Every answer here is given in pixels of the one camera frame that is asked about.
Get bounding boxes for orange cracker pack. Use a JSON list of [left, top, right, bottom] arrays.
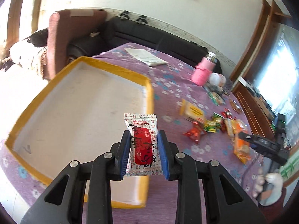
[[224, 118, 251, 164]]

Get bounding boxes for green yellow snack packet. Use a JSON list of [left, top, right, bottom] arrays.
[[203, 119, 221, 133]]

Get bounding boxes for white red snack packet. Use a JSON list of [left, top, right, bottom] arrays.
[[124, 113, 162, 176]]

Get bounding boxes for yellow cracker pack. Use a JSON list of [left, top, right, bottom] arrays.
[[179, 99, 205, 124]]

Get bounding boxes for white gloved right hand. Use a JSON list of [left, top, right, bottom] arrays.
[[252, 168, 283, 206]]

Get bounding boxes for wooden tv cabinet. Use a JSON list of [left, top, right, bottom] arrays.
[[230, 0, 298, 149]]

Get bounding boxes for brown wrapped snack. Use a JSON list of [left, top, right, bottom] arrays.
[[229, 99, 243, 114]]

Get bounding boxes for red candy cluster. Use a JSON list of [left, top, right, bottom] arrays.
[[221, 108, 234, 120]]

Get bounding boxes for round cake in green wrapper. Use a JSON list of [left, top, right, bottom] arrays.
[[208, 92, 225, 106]]

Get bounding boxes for purple floral tablecloth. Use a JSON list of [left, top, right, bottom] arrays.
[[1, 43, 261, 223]]

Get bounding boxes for white round container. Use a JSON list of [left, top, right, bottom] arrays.
[[208, 72, 226, 88]]

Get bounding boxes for yellow cardboard tray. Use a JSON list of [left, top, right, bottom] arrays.
[[4, 56, 155, 209]]

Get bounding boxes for pink sleeved thermos bottle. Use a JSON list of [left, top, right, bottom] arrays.
[[191, 52, 217, 86]]

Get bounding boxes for white folded papers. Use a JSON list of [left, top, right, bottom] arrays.
[[125, 48, 168, 67]]

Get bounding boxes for maroon armchair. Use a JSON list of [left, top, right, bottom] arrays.
[[43, 9, 107, 80]]

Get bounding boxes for black sofa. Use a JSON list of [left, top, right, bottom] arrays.
[[66, 16, 223, 74]]

